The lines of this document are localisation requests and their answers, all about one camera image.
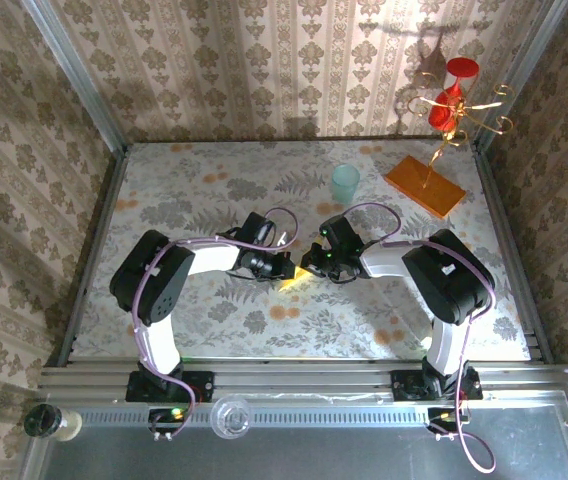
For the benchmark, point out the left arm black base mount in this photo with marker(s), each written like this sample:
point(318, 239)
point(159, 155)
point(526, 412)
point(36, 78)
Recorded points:
point(199, 385)

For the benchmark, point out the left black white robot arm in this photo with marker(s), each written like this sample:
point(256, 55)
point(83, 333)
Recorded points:
point(154, 285)

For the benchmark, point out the pale blue plastic cup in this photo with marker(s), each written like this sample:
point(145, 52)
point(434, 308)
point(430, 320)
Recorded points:
point(345, 185)

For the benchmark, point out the aluminium side rail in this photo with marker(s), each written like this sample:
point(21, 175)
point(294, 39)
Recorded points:
point(488, 195)
point(109, 200)

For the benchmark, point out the grey metal tray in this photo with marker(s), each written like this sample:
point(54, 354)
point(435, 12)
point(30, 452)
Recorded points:
point(314, 455)

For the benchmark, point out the red wine glass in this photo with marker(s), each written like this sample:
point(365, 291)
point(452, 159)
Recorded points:
point(441, 116)

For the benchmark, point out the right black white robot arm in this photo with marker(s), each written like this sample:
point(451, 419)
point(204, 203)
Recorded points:
point(449, 285)

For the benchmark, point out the floral patterned table cover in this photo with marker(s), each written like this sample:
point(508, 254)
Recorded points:
point(264, 330)

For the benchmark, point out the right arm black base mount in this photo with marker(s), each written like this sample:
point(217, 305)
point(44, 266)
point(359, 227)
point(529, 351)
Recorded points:
point(409, 385)

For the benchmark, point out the aluminium front rail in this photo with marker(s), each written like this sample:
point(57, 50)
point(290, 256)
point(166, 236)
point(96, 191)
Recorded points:
point(304, 381)

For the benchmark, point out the aluminium corner post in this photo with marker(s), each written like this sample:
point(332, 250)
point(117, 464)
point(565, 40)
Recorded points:
point(519, 75)
point(76, 75)

